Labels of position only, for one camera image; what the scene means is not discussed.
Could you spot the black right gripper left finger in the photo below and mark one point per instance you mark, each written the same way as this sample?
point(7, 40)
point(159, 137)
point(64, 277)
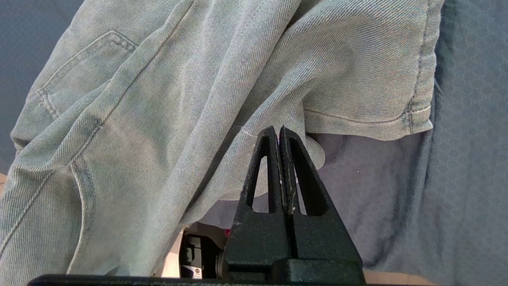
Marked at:
point(258, 238)

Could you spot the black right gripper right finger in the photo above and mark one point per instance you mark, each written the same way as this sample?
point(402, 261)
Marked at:
point(321, 238)

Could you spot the light blue denim shorts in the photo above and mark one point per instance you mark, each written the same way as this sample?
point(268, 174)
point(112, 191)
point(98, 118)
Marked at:
point(158, 99)

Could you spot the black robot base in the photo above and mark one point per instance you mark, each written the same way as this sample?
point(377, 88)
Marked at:
point(198, 254)

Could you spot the blue bed sheet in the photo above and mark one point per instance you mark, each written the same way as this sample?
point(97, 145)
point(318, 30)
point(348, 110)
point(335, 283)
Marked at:
point(456, 178)

